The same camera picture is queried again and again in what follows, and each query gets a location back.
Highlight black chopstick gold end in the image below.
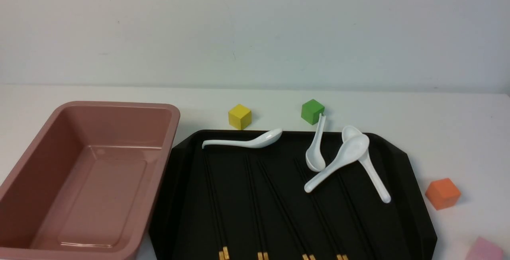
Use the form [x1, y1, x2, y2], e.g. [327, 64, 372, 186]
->
[206, 156, 231, 260]
[202, 154, 225, 260]
[245, 154, 269, 260]
[260, 160, 316, 260]
[244, 154, 265, 260]
[257, 160, 310, 260]
[290, 160, 375, 260]
[293, 158, 343, 260]

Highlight yellow wooden cube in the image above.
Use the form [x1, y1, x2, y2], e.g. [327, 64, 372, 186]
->
[228, 104, 253, 131]

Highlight white spoon far left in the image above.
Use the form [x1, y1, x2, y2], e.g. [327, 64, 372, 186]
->
[202, 128, 283, 149]

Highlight green wooden cube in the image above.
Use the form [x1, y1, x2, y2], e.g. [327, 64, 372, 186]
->
[301, 99, 325, 125]

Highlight white spoon near green cube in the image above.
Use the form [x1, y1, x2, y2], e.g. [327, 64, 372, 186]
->
[305, 113, 326, 172]

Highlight black plastic tray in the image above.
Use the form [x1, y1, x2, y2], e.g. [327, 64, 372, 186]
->
[149, 130, 437, 260]

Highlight white spoon lying on top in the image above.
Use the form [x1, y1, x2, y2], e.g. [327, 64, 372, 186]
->
[304, 134, 370, 193]

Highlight white spoon far right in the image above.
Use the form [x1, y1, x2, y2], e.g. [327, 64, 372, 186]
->
[342, 125, 391, 203]

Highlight pink rectangular plastic bin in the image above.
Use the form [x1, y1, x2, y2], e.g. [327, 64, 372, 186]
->
[0, 102, 180, 260]

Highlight orange wooden cube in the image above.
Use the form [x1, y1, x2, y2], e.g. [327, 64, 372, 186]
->
[425, 177, 461, 210]

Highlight pink wooden block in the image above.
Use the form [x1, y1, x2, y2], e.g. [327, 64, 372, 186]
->
[465, 237, 504, 260]

